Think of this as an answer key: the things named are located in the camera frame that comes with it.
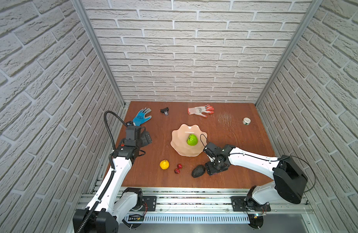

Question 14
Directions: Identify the dark green avocado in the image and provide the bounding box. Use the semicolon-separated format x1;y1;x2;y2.
191;165;206;178

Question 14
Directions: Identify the green bumpy fruit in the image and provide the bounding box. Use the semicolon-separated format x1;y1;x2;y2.
187;134;198;146

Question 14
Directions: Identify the yellow lemon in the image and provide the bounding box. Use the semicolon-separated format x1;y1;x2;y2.
159;160;170;170

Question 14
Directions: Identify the red cherries pair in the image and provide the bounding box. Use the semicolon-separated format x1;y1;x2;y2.
174;164;183;174

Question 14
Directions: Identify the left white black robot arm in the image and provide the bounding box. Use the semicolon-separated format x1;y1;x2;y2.
73;126;152;233

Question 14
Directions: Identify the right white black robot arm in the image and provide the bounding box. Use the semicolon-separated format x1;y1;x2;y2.
203;142;308;212

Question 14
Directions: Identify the pink wavy fruit bowl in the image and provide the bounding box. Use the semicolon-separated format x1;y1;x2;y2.
170;124;208;157

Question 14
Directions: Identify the blue grey work glove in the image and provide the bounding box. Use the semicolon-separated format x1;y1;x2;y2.
132;108;152;126

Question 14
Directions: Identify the black clear relay module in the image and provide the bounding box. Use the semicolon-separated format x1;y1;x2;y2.
160;107;169;116

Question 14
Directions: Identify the white tape roll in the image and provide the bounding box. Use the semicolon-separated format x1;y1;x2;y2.
243;117;251;125

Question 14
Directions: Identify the white red work glove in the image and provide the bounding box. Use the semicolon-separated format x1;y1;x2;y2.
188;104;215;118

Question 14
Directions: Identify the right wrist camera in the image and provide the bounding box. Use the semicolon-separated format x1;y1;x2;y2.
203;142;219;158

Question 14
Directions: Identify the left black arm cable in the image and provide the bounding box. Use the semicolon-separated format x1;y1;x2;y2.
79;110;129;233

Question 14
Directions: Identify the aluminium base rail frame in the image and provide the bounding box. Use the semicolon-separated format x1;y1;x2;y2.
118;187;323;233

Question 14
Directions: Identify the right thin black cable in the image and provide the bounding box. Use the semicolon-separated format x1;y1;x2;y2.
200;133;316;193

